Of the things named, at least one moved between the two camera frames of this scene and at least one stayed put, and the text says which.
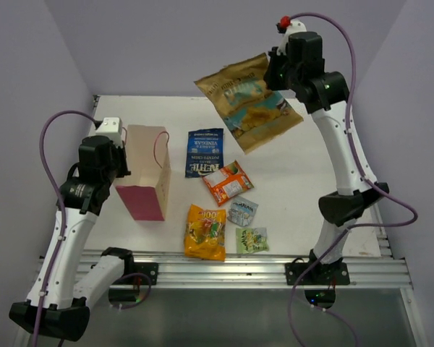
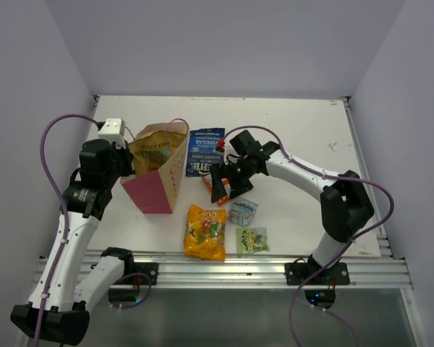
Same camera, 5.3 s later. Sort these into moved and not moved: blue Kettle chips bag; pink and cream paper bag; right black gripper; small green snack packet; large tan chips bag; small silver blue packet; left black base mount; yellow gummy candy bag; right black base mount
Moved: pink and cream paper bag; large tan chips bag; right black gripper
Not moved: small silver blue packet; left black base mount; yellow gummy candy bag; small green snack packet; right black base mount; blue Kettle chips bag
